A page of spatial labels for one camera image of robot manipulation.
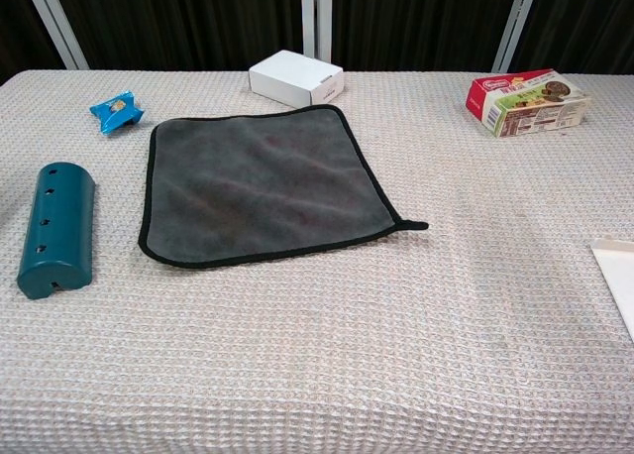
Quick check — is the blue snack packet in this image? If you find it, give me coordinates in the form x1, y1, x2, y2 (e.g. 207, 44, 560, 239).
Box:
88, 89, 147, 138

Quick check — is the white flat board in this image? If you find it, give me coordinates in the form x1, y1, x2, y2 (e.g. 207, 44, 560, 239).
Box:
589, 236, 634, 345

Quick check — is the small white cardboard box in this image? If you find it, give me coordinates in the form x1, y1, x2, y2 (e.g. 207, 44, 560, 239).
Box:
248, 50, 345, 110

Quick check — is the beige waffle-weave tablecloth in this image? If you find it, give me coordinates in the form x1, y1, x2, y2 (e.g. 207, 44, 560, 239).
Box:
0, 69, 634, 454

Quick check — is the green and grey cloth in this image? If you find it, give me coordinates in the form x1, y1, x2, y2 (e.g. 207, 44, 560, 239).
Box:
137, 103, 430, 268

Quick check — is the red green cookie box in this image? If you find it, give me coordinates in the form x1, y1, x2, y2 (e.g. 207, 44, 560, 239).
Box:
465, 67, 593, 139

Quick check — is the teal half-round holder with holes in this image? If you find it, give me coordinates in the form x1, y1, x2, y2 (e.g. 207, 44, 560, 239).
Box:
17, 162, 98, 301

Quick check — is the white metal frame pole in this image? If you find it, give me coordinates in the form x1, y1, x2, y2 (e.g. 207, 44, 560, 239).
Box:
21, 0, 91, 71
300, 0, 334, 62
491, 0, 542, 73

